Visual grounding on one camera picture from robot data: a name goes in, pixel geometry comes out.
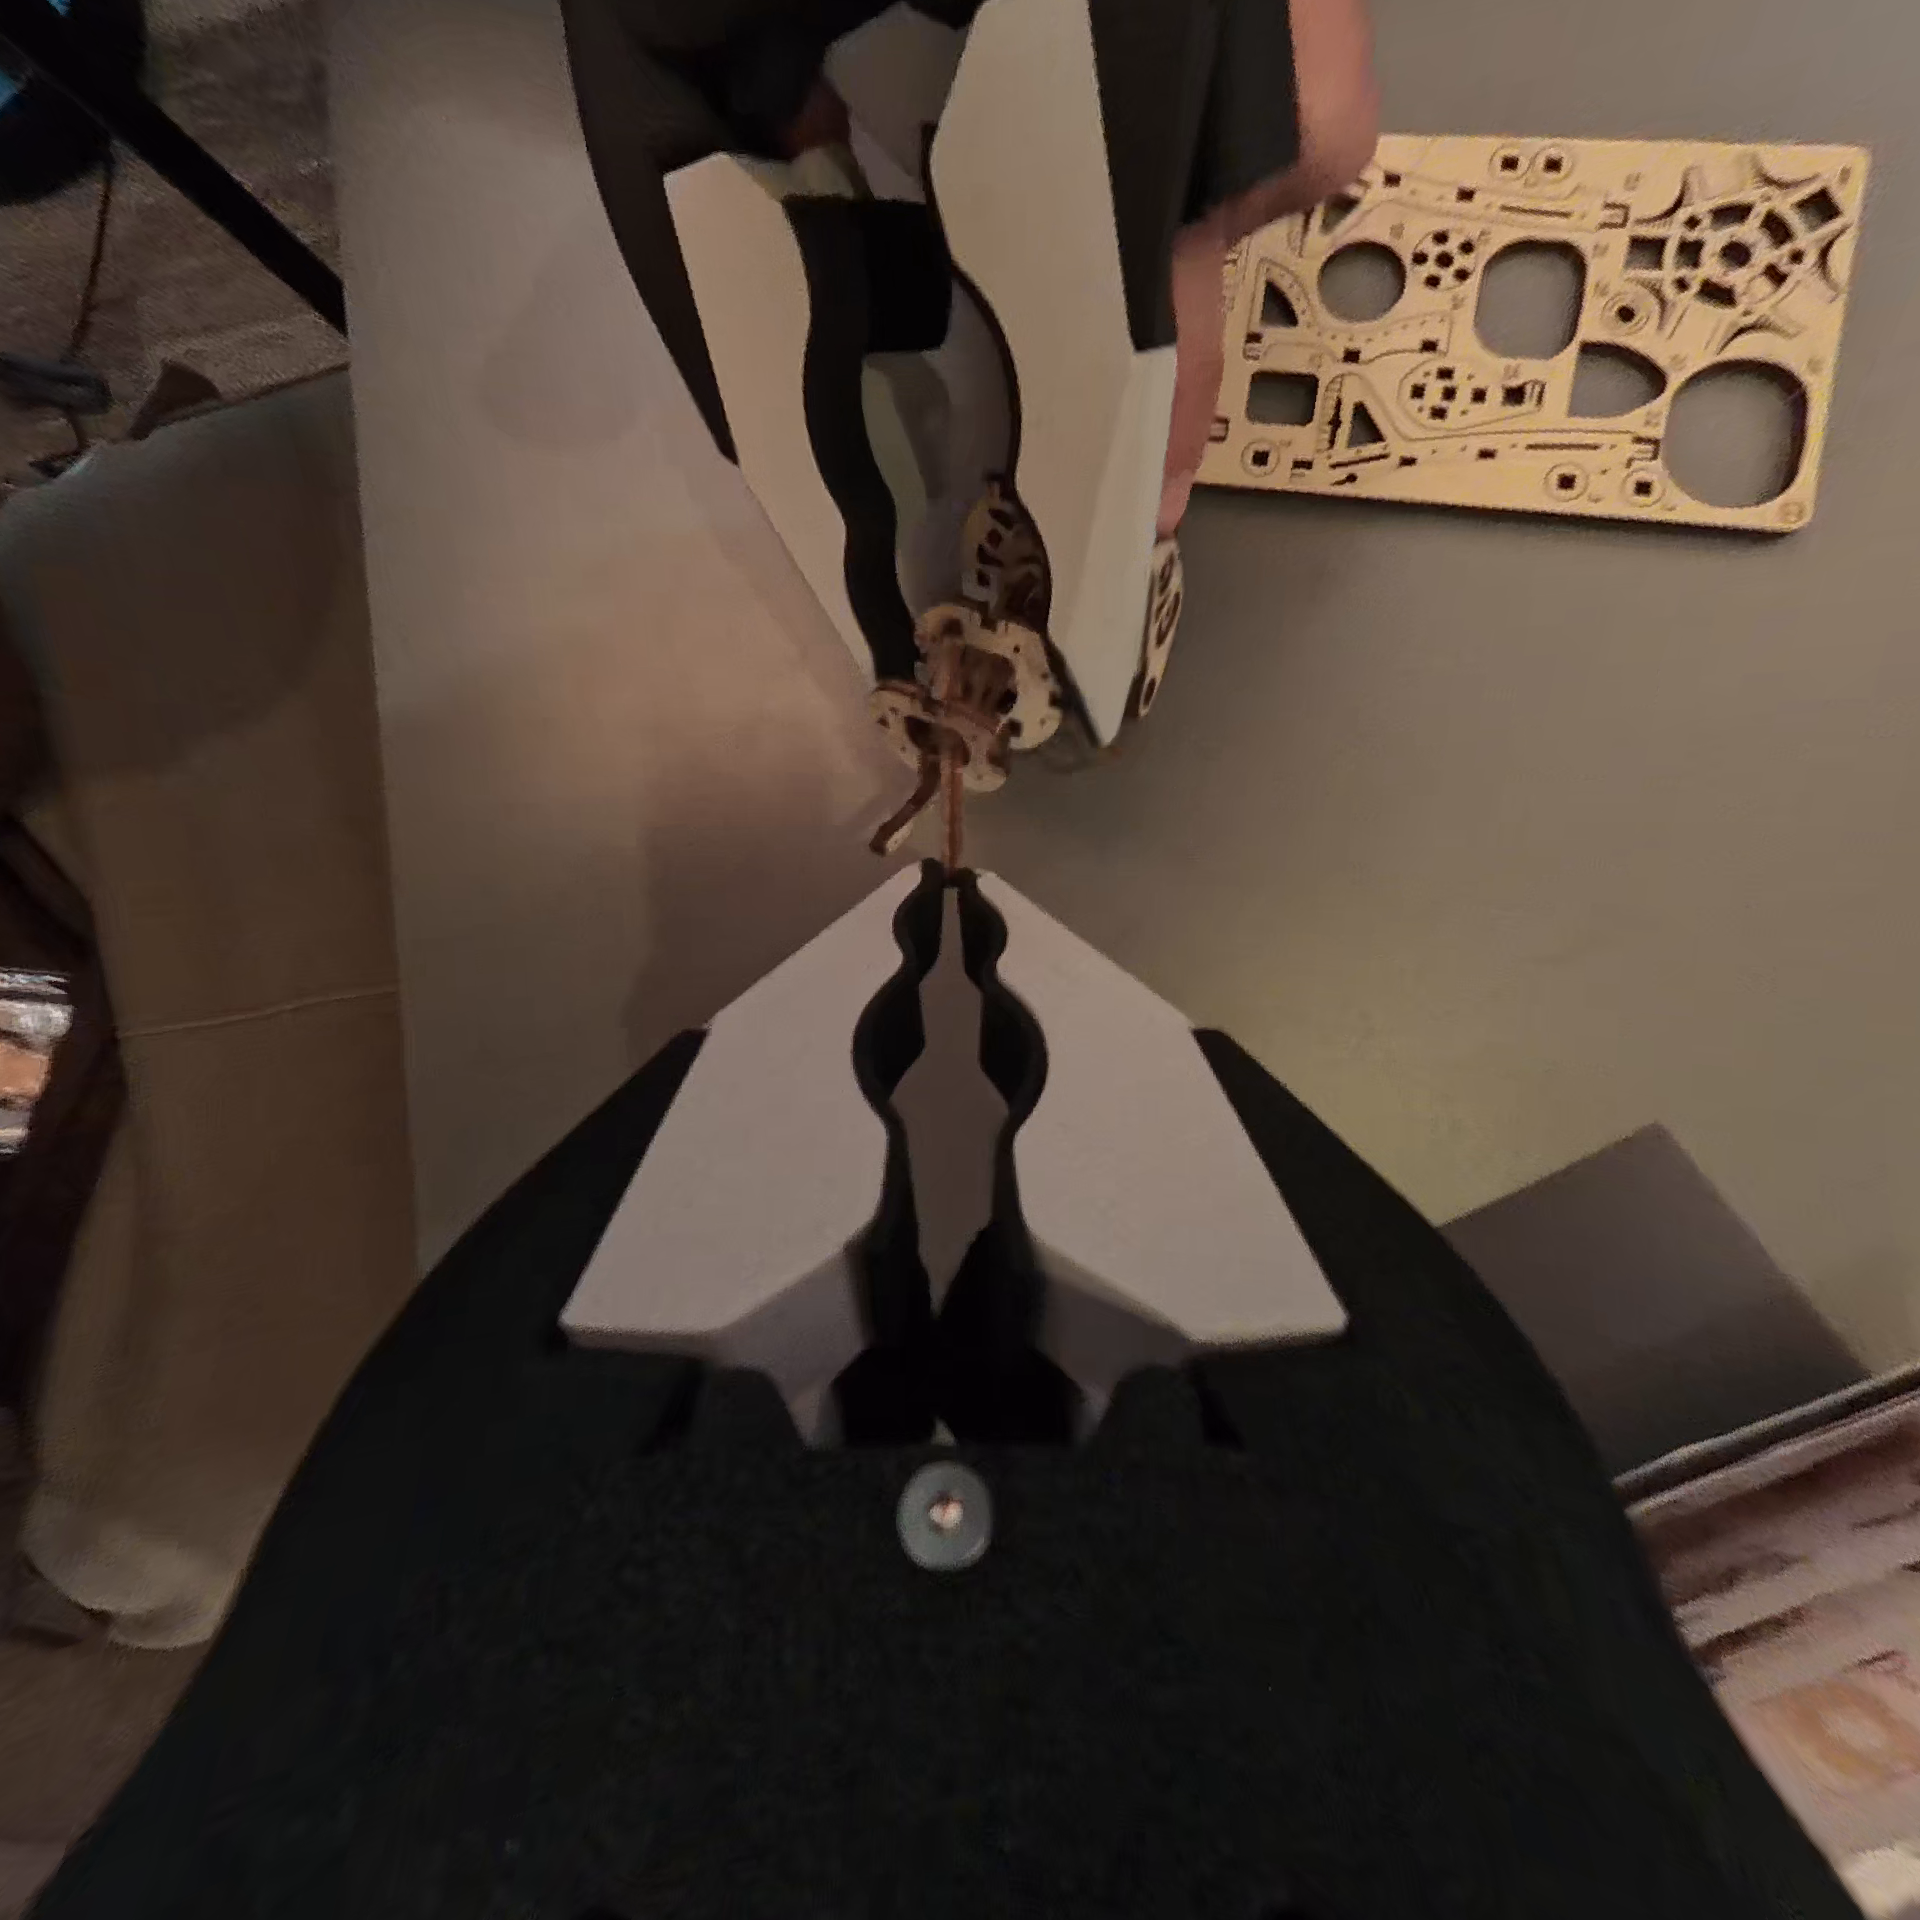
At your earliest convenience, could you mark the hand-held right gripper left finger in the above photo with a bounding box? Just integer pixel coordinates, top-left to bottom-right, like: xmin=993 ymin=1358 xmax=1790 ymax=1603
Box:
xmin=557 ymin=861 xmax=950 ymax=1445

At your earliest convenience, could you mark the wooden model assembly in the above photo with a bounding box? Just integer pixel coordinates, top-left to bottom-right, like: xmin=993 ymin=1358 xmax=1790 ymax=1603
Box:
xmin=864 ymin=472 xmax=1190 ymax=865

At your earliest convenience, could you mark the white instruction booklet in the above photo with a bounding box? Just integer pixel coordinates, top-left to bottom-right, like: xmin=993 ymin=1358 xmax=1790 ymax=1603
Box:
xmin=1616 ymin=1368 xmax=1920 ymax=1920

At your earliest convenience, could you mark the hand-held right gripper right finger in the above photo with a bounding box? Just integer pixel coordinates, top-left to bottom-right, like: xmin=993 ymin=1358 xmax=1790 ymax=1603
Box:
xmin=949 ymin=865 xmax=1352 ymax=1415

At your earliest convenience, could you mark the black model kit box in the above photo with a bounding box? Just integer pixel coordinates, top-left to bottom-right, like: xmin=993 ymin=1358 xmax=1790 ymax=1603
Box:
xmin=1438 ymin=1121 xmax=1872 ymax=1481

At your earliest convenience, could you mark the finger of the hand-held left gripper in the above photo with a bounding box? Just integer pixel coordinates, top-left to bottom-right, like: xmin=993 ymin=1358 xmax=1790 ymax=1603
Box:
xmin=660 ymin=146 xmax=964 ymax=711
xmin=929 ymin=0 xmax=1181 ymax=751

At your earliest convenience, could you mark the person's left hand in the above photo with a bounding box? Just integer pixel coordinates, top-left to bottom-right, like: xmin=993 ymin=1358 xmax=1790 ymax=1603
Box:
xmin=1155 ymin=0 xmax=1386 ymax=537

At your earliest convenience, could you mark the laser-cut wooden parts sheet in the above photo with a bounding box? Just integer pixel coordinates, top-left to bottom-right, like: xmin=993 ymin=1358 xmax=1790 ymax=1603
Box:
xmin=1198 ymin=128 xmax=1876 ymax=538

